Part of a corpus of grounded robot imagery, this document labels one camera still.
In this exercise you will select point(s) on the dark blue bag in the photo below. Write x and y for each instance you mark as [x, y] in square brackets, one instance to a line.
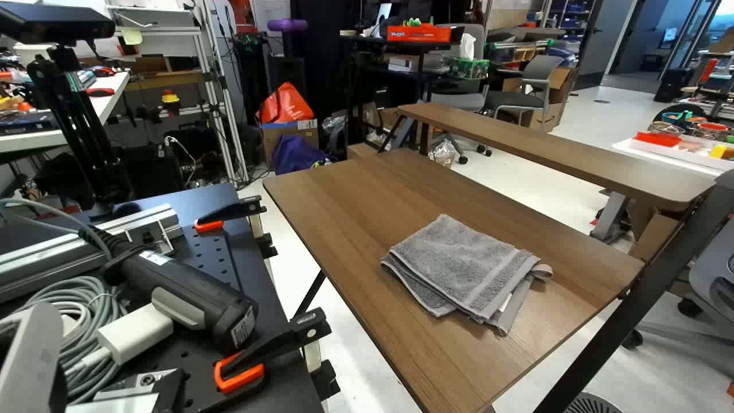
[295, 155]

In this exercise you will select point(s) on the cardboard box under orange bag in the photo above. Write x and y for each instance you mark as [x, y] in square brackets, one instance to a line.
[291, 136]

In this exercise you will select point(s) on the grey folded towel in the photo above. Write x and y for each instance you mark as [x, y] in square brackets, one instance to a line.
[466, 265]

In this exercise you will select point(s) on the orange bag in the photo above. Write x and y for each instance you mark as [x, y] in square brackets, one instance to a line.
[285, 106]

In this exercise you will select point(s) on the green plastic crate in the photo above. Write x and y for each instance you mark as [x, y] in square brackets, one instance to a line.
[472, 67]

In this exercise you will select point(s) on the white metal ladder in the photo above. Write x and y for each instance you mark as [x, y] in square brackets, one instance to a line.
[223, 100]

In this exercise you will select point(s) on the orange tray box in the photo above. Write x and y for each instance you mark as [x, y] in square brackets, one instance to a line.
[419, 35]

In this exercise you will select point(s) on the white bottle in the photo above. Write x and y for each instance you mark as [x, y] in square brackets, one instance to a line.
[466, 47]

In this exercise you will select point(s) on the grey office chair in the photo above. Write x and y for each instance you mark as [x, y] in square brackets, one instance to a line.
[528, 94]

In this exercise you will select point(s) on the black and grey handheld device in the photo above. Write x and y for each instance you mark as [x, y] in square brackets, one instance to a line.
[191, 300]

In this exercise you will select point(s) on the purple round object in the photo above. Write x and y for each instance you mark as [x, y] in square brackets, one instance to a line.
[287, 24]

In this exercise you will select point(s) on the wooden raised desk shelf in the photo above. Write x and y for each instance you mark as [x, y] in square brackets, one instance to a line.
[565, 152]

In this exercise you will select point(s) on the yellow and red small object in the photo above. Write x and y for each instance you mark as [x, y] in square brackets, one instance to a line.
[170, 100]

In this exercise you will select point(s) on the cardboard box behind chair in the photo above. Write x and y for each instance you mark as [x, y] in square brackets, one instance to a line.
[563, 93]

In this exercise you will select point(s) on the white power adapter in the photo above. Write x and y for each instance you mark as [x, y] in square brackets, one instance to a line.
[137, 334]

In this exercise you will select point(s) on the red flat toy block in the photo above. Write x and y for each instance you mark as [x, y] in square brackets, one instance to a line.
[657, 139]

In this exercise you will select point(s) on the black round fan grille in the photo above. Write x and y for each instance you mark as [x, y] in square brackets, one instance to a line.
[592, 405]

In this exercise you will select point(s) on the white table with toys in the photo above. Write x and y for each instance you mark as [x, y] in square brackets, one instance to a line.
[674, 156]

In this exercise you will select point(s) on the white work table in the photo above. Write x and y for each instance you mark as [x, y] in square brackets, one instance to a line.
[46, 139]

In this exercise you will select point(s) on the grey rolling chair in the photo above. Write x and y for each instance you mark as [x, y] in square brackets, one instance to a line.
[714, 278]

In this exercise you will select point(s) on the grey metal plate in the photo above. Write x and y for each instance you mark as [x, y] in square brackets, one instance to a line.
[32, 359]

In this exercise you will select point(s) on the wooden desk with black frame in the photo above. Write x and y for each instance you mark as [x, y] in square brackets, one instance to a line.
[360, 231]

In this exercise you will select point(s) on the black camera tripod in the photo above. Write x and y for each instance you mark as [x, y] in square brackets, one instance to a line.
[84, 130]

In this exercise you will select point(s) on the silver metal bracket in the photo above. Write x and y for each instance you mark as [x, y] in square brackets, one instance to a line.
[123, 394]

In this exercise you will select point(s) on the aluminium extrusion rail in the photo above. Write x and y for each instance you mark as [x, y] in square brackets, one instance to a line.
[46, 255]

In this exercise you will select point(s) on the black stereo camera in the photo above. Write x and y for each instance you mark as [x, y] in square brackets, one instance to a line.
[53, 21]

